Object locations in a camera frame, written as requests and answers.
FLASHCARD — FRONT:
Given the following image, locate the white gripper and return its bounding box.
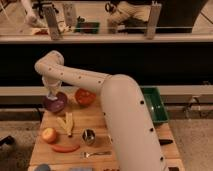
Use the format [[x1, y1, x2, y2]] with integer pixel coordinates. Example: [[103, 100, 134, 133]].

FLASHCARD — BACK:
[[42, 77, 61, 95]]

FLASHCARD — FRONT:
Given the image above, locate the light blue towel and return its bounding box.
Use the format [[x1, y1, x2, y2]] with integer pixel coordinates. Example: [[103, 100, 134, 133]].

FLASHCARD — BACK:
[[46, 94, 57, 101]]

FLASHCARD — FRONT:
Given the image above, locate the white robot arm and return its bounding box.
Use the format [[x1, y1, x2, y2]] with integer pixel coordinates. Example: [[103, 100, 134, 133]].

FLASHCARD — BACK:
[[35, 50, 169, 171]]

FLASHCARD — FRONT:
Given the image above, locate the purple bowl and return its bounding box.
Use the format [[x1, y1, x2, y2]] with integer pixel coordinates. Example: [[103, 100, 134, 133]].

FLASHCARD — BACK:
[[43, 92, 68, 113]]

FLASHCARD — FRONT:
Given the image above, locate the orange bowl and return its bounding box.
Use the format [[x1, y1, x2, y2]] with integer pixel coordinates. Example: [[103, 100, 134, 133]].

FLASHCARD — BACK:
[[75, 88, 96, 106]]

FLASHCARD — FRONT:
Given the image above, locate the yellow corn cob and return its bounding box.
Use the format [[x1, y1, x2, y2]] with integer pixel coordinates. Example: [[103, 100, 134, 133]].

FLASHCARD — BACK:
[[56, 113, 74, 137]]

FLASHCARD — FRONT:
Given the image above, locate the red yellow apple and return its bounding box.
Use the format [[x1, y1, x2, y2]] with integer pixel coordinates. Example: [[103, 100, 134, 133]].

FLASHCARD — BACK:
[[41, 128, 57, 143]]

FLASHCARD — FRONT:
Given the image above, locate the small metal cup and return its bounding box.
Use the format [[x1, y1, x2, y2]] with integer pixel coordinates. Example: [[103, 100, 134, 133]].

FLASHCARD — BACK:
[[82, 129, 95, 146]]

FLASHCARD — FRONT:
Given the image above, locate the green bin in background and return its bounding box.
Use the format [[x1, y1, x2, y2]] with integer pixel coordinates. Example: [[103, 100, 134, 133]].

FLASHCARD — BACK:
[[75, 22, 100, 34]]

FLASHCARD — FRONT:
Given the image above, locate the silver metal fork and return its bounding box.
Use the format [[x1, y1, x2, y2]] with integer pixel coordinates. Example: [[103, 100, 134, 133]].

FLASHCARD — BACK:
[[80, 151, 112, 158]]

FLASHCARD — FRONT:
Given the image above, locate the blue round object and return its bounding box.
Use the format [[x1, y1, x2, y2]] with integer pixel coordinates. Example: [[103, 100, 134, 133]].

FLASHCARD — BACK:
[[34, 164, 51, 171]]

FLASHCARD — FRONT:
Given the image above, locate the brown snack pile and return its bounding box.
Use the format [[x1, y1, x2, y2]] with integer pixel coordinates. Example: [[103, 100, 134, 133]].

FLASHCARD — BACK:
[[103, 168, 120, 171]]

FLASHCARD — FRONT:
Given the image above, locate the green plastic tray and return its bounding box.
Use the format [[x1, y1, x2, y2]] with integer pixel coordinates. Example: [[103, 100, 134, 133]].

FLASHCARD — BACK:
[[142, 87, 169, 125]]

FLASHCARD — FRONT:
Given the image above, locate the dark brown block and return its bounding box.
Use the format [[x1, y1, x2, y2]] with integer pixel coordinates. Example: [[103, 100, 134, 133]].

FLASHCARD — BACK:
[[169, 167, 179, 171]]

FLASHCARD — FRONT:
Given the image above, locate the left metal bracket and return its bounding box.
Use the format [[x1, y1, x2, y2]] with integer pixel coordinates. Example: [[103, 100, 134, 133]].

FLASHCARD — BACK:
[[43, 6, 60, 40]]

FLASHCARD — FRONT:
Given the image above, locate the metal bracket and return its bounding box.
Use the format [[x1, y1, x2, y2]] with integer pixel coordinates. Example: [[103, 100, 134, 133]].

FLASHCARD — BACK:
[[43, 6, 60, 40], [146, 2, 161, 39]]

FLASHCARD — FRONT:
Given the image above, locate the right metal bracket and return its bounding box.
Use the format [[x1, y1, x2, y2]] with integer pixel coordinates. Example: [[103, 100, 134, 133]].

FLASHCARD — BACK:
[[146, 2, 161, 39]]

